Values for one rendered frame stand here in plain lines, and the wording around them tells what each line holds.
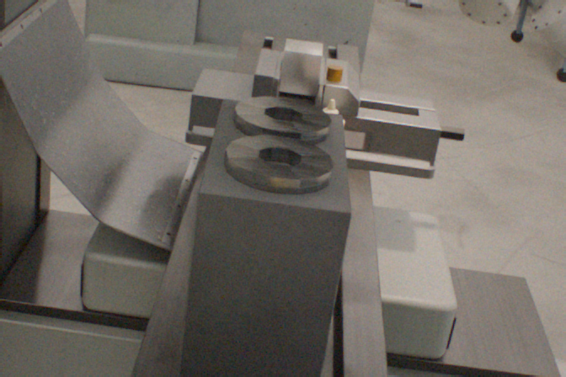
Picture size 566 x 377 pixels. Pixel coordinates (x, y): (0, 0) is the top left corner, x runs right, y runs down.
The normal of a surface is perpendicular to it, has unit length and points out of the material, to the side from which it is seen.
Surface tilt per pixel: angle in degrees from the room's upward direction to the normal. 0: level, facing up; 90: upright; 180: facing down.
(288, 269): 90
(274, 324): 90
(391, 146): 90
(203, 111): 90
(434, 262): 0
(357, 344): 0
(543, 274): 0
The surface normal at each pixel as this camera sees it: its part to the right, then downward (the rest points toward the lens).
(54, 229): 0.14, -0.90
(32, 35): 0.94, -0.27
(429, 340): -0.05, 0.42
